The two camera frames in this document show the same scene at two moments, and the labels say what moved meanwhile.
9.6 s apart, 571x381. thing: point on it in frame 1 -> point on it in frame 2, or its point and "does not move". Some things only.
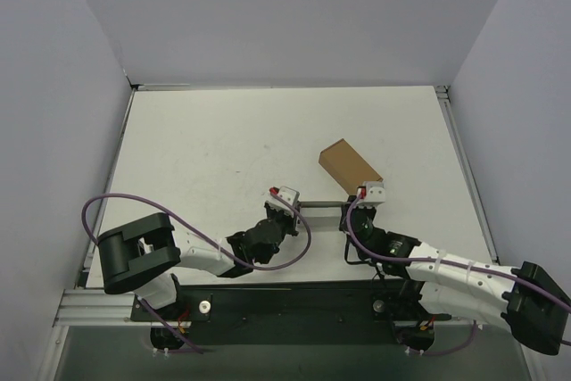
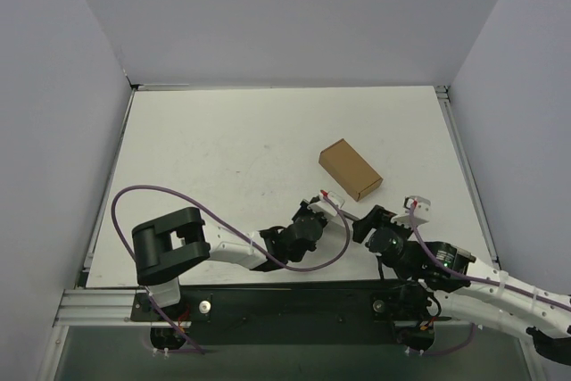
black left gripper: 284,215 -> 303,211
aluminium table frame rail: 89,304 does not move
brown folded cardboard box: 346,167 does not move
